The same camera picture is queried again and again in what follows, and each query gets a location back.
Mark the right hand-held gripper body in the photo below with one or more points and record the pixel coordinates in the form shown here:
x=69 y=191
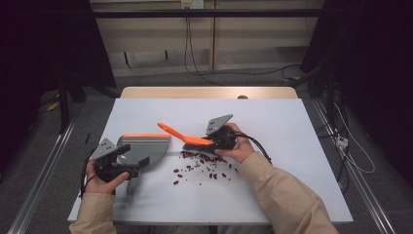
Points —
x=219 y=125

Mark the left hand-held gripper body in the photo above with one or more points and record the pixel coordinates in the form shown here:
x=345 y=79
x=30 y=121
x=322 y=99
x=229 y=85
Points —
x=110 y=167

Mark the grey dustpan with orange edge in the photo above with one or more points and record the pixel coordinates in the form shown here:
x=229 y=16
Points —
x=146 y=148

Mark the scatter of red kidney beans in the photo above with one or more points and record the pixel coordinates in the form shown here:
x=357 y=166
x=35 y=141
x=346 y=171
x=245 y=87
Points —
x=207 y=159

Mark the orange brush with grey bristles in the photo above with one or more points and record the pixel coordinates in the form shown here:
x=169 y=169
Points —
x=181 y=136

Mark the person's left hand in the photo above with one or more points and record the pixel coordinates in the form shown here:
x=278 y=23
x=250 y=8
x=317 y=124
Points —
x=100 y=187

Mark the person's right hand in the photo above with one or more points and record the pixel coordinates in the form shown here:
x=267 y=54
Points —
x=242 y=151

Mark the wooden table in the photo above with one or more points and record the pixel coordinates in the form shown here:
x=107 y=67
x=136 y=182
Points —
x=207 y=92

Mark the black metal stand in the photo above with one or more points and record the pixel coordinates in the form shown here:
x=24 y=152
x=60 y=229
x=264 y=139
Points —
x=64 y=104

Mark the black horizontal bar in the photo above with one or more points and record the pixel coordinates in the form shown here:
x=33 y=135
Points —
x=207 y=13

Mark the white power adapter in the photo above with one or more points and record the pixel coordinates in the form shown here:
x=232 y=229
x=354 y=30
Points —
x=342 y=142

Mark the black curtain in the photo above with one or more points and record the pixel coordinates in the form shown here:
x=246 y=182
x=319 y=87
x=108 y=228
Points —
x=373 y=65
x=39 y=48

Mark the aluminium floor rail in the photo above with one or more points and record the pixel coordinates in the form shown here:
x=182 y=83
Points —
x=42 y=182
x=357 y=182

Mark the vertical wooden wall strip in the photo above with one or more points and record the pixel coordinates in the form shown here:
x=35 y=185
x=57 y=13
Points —
x=213 y=39

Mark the white wall socket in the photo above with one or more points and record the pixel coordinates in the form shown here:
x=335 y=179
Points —
x=191 y=4

